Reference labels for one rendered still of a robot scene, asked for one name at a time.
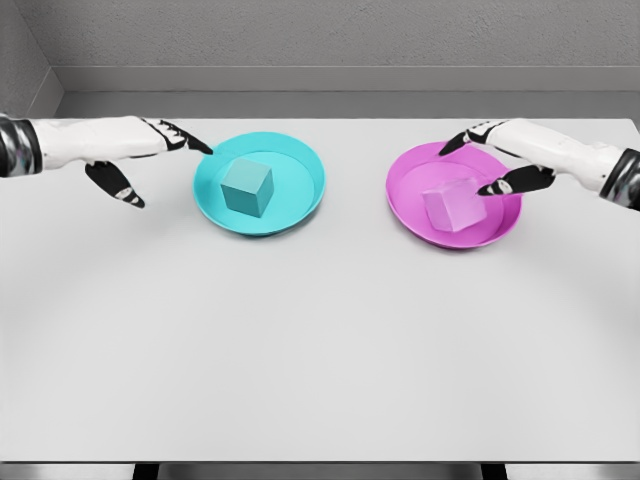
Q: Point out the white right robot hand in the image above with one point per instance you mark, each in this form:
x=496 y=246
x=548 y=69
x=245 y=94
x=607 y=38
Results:
x=525 y=140

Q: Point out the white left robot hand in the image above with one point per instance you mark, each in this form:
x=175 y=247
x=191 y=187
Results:
x=130 y=136

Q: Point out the pink cube block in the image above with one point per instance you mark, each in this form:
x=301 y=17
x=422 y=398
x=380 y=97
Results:
x=452 y=205

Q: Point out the cyan cube block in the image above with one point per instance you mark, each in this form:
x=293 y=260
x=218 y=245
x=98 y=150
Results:
x=246 y=187

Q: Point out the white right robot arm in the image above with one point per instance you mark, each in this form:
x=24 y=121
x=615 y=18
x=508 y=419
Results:
x=600 y=162

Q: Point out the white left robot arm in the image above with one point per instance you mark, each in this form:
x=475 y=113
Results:
x=45 y=145

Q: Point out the pink plate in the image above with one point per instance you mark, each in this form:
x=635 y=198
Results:
x=410 y=175

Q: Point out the cyan plate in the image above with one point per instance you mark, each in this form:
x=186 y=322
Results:
x=295 y=165

